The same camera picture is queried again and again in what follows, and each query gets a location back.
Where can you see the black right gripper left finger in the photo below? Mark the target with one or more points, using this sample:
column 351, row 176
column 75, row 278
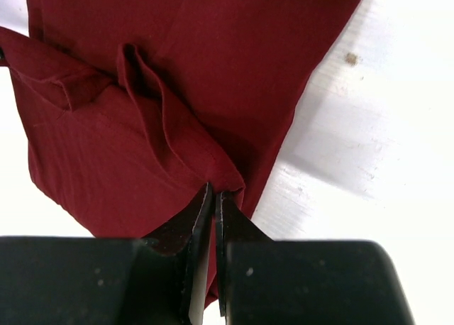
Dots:
column 158, row 279

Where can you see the dark red t-shirt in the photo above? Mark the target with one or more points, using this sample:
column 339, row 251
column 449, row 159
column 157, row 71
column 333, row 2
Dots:
column 130, row 106

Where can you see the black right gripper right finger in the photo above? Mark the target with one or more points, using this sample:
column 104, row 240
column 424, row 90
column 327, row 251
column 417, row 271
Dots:
column 263, row 281

